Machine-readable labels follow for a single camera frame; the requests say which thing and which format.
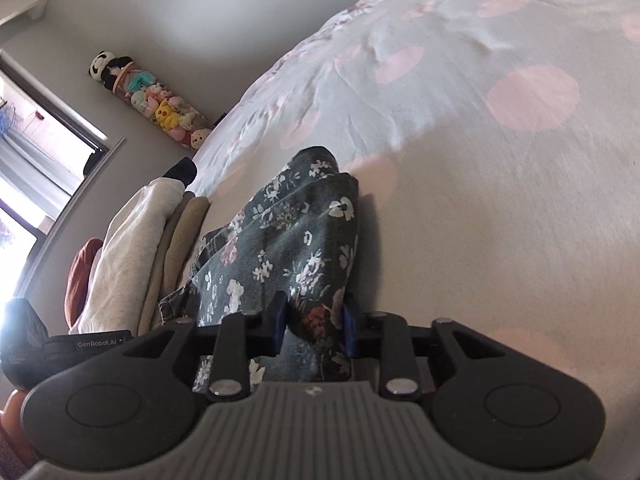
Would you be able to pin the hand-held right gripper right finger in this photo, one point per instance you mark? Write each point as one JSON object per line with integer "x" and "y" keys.
{"x": 350, "y": 327}

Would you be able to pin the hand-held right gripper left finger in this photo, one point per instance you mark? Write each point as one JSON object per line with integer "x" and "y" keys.
{"x": 280, "y": 322}

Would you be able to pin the dark floral garment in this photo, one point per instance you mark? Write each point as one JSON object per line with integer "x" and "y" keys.
{"x": 295, "y": 240}

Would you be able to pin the orange cloth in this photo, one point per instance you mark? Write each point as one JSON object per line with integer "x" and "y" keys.
{"x": 82, "y": 280}

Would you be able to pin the cream sweatshirt with navy cuff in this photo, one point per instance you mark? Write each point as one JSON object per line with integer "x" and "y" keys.
{"x": 125, "y": 255}

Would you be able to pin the tan folded garment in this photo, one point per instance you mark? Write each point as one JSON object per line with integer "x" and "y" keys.
{"x": 175, "y": 245}

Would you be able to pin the bed with pink dotted sheet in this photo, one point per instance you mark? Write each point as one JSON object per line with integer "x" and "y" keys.
{"x": 475, "y": 185}

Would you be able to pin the window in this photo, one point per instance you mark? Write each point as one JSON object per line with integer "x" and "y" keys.
{"x": 35, "y": 160}

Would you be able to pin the clear tube of plush toys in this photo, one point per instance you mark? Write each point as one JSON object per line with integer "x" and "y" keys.
{"x": 160, "y": 110}

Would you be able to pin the panda plush toy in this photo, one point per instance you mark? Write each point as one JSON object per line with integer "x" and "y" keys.
{"x": 102, "y": 66}

